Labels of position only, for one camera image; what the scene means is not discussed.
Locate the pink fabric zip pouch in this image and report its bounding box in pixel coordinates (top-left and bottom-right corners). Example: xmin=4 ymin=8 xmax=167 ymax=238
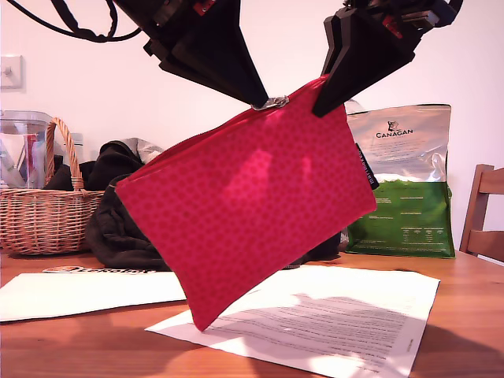
xmin=114 ymin=76 xmax=378 ymax=332

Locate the silver green pet food bag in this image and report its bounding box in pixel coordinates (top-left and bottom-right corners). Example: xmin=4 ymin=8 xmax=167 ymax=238
xmin=345 ymin=104 xmax=456 ymax=260

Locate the grey capped flask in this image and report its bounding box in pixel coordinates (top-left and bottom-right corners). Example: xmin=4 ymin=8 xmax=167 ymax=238
xmin=64 ymin=132 xmax=85 ymax=165

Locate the small black cloth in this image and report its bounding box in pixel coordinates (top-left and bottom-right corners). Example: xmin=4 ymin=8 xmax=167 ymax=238
xmin=43 ymin=155 xmax=76 ymax=193

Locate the clear plastic jug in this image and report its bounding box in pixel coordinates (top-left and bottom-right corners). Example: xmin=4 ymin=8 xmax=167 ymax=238
xmin=0 ymin=110 xmax=54 ymax=190

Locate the wooden chair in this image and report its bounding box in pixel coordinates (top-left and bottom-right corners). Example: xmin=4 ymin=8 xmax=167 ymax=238
xmin=458 ymin=164 xmax=504 ymax=264

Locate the black and grey jacket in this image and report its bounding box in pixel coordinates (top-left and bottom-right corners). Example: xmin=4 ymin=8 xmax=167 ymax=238
xmin=84 ymin=137 xmax=343 ymax=272

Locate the black white LeRobot sticker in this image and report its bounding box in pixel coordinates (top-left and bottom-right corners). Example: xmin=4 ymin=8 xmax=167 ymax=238
xmin=42 ymin=265 xmax=157 ymax=276

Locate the printed white paper sheet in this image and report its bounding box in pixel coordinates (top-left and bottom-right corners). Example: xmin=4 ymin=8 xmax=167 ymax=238
xmin=144 ymin=264 xmax=441 ymax=378

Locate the blank white paper sheet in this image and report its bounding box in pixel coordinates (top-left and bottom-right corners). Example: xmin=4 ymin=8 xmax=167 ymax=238
xmin=0 ymin=271 xmax=188 ymax=323

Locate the thin black cable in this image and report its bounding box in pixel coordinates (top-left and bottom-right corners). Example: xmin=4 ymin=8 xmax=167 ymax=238
xmin=6 ymin=0 xmax=142 ymax=43

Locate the thick braided black cable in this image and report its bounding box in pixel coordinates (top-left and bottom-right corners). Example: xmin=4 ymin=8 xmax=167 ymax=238
xmin=50 ymin=0 xmax=119 ymax=43

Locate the white wall switch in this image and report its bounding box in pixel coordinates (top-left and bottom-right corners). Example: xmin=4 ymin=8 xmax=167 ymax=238
xmin=0 ymin=54 xmax=24 ymax=90

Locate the wicker basket with handle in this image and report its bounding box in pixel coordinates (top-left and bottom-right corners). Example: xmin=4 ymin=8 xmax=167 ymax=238
xmin=0 ymin=117 xmax=106 ymax=256

